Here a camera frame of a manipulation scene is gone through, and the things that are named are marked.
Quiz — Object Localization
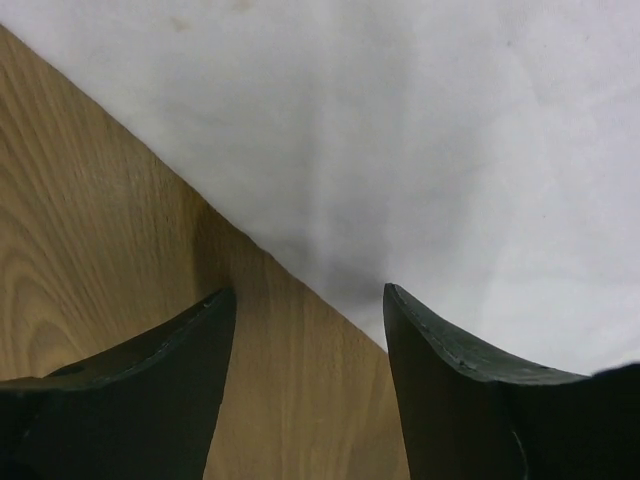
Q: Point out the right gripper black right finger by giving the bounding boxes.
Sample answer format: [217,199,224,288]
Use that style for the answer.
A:
[383,284,639,479]

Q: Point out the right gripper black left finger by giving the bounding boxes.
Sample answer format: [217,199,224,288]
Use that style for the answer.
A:
[1,289,236,479]

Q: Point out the white t shirt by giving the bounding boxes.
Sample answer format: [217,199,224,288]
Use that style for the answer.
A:
[1,1,639,374]

